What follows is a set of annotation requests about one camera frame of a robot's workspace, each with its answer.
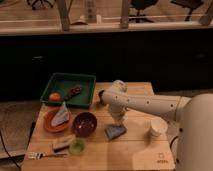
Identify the blue sponge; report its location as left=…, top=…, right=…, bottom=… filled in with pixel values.
left=105, top=125, right=127, bottom=140

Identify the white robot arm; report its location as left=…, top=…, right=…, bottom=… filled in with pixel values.
left=99, top=80, right=213, bottom=171

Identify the dark red bowl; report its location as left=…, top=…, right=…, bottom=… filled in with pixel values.
left=73, top=112, right=97, bottom=137

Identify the white paper cup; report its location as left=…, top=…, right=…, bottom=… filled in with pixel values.
left=149, top=118, right=168, bottom=137

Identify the green plastic tray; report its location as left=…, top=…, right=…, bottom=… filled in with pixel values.
left=40, top=73, right=96, bottom=108

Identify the dark brown food item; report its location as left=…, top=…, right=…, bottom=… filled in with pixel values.
left=64, top=86, right=82, bottom=101

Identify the green cup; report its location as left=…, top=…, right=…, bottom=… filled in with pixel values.
left=69, top=138, right=85, bottom=155

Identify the white folded cloth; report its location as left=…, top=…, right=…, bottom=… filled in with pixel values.
left=51, top=102, right=69, bottom=127

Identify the orange fruit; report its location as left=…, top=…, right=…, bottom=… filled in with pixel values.
left=49, top=93, right=61, bottom=102

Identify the wooden brush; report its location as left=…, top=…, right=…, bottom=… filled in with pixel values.
left=52, top=134, right=76, bottom=152

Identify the orange plate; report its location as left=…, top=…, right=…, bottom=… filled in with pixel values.
left=43, top=107, right=71, bottom=133

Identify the metal fork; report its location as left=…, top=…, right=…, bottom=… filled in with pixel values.
left=27, top=152, right=67, bottom=160

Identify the black office chair left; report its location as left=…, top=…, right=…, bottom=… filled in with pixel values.
left=26, top=0, right=54, bottom=11

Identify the black cable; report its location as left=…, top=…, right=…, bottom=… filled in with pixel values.
left=0, top=121, right=37, bottom=170

